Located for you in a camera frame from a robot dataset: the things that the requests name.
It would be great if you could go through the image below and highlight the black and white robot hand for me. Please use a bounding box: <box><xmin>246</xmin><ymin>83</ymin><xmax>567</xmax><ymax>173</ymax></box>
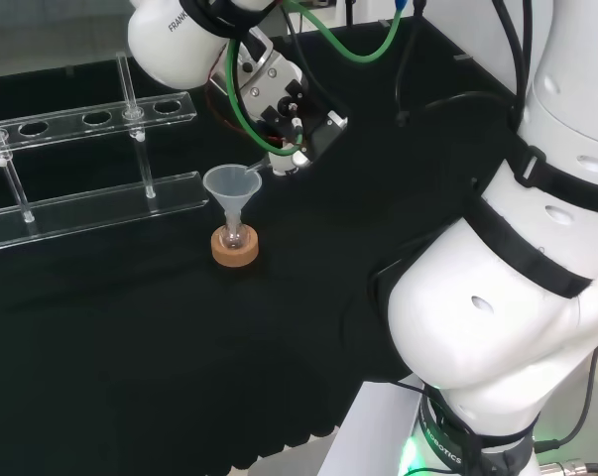
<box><xmin>258</xmin><ymin>77</ymin><xmax>314</xmax><ymax>178</ymax></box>

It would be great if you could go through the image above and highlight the translucent plastic funnel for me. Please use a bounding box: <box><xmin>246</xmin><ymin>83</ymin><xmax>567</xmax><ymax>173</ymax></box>
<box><xmin>201</xmin><ymin>164</ymin><xmax>264</xmax><ymax>234</ymax></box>

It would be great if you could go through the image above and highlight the small glass round-bottom flask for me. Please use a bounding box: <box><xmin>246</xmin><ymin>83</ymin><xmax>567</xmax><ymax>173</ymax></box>
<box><xmin>218</xmin><ymin>216</ymin><xmax>249</xmax><ymax>251</ymax></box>

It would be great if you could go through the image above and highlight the clear acrylic funnel stand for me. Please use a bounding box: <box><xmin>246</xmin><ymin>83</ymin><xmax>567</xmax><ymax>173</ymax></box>
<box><xmin>0</xmin><ymin>51</ymin><xmax>211</xmax><ymax>255</ymax></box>

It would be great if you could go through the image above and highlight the black cloth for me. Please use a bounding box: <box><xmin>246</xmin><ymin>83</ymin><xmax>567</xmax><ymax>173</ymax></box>
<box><xmin>0</xmin><ymin>13</ymin><xmax>531</xmax><ymax>472</ymax></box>

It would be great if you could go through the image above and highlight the pale board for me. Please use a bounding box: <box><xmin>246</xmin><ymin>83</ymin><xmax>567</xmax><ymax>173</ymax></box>
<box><xmin>316</xmin><ymin>378</ymin><xmax>431</xmax><ymax>476</ymax></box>

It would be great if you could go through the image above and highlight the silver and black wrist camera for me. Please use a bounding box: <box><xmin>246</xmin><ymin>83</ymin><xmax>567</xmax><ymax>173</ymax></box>
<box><xmin>301</xmin><ymin>109</ymin><xmax>350</xmax><ymax>164</ymax></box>

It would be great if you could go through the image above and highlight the thin red wire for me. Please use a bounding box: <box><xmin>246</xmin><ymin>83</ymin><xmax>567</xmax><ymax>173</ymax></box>
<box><xmin>204</xmin><ymin>68</ymin><xmax>245</xmax><ymax>135</ymax></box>

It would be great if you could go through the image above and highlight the cork ring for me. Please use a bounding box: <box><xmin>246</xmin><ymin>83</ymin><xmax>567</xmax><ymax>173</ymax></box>
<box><xmin>210</xmin><ymin>223</ymin><xmax>261</xmax><ymax>270</ymax></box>

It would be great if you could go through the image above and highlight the green cable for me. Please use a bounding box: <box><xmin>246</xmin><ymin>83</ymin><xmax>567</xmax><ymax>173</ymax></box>
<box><xmin>225</xmin><ymin>0</ymin><xmax>408</xmax><ymax>153</ymax></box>

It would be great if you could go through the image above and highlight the black hanging cable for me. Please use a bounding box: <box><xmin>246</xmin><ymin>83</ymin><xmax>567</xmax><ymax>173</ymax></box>
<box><xmin>394</xmin><ymin>0</ymin><xmax>426</xmax><ymax>129</ymax></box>

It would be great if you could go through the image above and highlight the black base cable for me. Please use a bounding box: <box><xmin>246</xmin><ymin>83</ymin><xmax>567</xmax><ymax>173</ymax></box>
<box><xmin>533</xmin><ymin>336</ymin><xmax>598</xmax><ymax>453</ymax></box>

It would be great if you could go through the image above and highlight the metal cable connector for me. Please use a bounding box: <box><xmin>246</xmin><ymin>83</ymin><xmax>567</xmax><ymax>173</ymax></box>
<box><xmin>538</xmin><ymin>460</ymin><xmax>598</xmax><ymax>476</ymax></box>

